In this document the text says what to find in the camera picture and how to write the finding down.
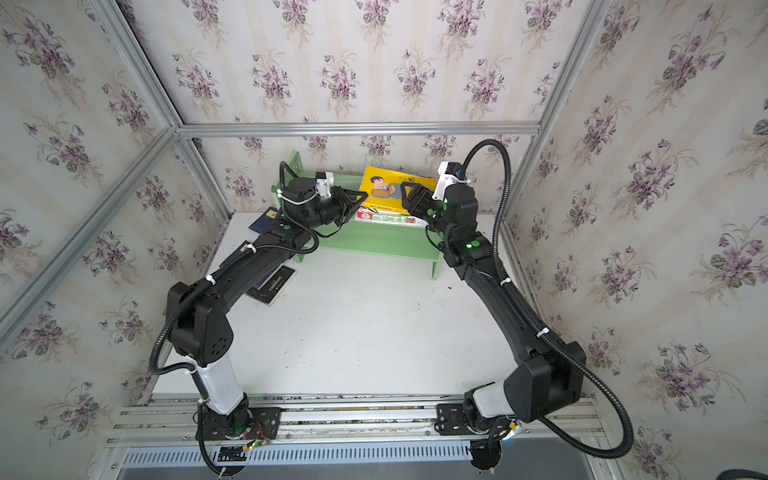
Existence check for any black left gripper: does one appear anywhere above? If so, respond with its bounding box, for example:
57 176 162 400
301 185 365 232

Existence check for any green red nature book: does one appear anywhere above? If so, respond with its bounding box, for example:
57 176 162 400
354 207 427 228

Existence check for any yellow book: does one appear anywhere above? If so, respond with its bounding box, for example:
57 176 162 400
359 166 437 215

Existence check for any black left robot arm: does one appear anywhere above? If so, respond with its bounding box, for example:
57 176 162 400
148 177 368 439

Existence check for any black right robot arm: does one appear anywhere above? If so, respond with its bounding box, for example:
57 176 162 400
401 182 585 433

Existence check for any green wooden bookshelf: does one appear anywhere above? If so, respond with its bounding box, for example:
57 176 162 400
285 150 444 280

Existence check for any black book under blue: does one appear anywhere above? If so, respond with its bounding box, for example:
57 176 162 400
245 265 296 306

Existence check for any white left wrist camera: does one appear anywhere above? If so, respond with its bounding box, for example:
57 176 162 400
314 171 334 199

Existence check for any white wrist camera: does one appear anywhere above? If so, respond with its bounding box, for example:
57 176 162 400
432 161 470 201
314 171 334 199

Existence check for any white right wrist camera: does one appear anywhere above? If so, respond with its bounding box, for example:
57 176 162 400
432 161 470 201

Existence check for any aluminium frame top bar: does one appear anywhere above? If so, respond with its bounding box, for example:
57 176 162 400
176 121 541 139

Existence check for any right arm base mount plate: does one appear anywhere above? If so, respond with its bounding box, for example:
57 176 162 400
434 403 476 436

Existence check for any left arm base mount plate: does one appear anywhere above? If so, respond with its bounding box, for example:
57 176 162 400
240 407 283 442

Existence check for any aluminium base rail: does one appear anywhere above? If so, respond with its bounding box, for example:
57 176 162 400
104 392 607 448

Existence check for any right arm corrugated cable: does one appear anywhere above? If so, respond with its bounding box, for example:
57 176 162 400
458 139 635 461

